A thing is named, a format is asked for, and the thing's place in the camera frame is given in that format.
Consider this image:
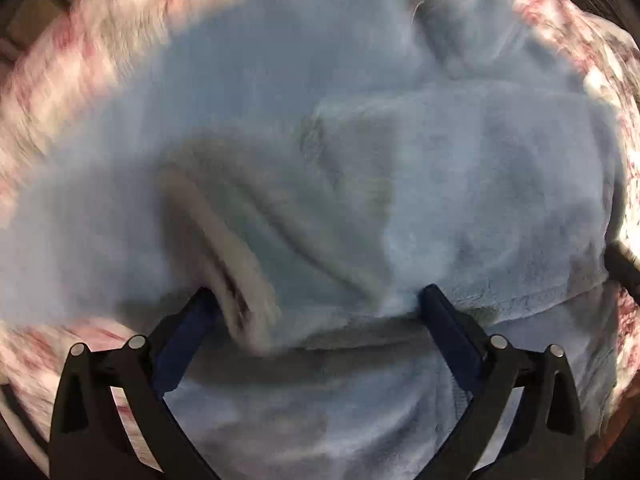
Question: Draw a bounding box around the blue fleece zip jacket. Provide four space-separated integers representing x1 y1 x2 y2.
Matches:
1 0 625 479

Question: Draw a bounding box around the floral pink bed cover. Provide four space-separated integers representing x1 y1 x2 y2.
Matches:
1 0 626 466

